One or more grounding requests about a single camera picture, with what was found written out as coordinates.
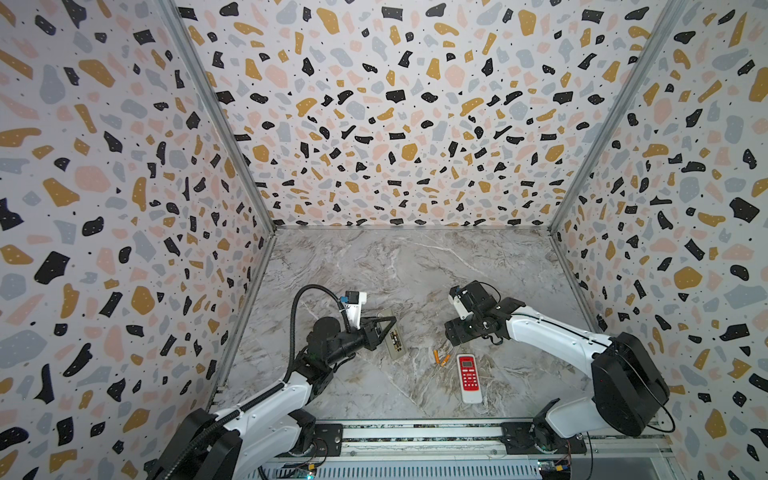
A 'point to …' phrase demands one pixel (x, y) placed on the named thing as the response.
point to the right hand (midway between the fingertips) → (452, 325)
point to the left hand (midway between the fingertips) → (394, 318)
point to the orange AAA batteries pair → (436, 356)
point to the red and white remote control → (469, 378)
